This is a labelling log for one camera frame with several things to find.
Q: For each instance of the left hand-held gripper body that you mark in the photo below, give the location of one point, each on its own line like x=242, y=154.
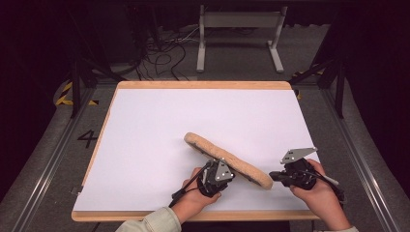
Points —
x=222, y=172

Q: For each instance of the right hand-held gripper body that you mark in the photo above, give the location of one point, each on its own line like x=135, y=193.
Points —
x=298, y=175

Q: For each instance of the tan fleece pad black backing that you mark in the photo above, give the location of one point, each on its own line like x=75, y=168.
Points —
x=212, y=148

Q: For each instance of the person's right hand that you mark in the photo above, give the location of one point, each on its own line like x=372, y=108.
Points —
x=322, y=203

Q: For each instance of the person's left hand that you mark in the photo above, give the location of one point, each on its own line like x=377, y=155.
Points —
x=190, y=203

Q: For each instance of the yellow black floor tape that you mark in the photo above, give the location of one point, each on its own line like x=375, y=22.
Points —
x=298, y=95
x=64, y=96

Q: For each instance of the black metal stand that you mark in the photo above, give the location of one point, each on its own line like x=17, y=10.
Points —
x=340, y=90
x=76, y=90

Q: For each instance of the white metal stand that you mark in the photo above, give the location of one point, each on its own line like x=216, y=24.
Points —
x=240, y=20

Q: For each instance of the aluminium floor rail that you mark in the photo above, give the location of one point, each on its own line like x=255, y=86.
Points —
x=48, y=167
x=370, y=180

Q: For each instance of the small grey table bracket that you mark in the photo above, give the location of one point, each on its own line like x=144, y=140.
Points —
x=76, y=190

